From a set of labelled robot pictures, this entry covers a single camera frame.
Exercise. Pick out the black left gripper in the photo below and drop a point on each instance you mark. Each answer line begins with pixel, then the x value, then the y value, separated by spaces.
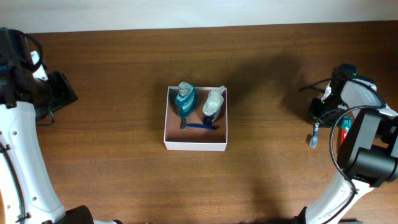
pixel 68 94

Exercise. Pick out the purple foam pump bottle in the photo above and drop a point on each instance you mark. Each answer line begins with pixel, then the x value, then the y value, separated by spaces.
pixel 212 106

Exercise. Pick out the teal toothpaste tube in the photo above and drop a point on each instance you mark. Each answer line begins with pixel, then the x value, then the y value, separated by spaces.
pixel 345 126

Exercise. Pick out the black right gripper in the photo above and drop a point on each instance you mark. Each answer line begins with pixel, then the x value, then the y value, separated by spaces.
pixel 313 112

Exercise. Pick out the teal Listerine mouthwash bottle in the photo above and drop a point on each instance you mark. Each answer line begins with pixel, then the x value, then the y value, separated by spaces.
pixel 185 101

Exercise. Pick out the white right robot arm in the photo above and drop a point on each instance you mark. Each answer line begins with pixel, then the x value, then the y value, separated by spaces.
pixel 362 143

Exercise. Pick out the blue disposable razor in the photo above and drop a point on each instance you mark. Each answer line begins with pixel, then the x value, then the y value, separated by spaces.
pixel 185 125

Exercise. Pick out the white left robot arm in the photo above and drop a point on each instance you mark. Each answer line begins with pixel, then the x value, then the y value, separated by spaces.
pixel 28 95

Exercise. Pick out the blue white toothbrush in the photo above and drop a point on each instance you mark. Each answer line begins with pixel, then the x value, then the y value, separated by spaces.
pixel 314 139

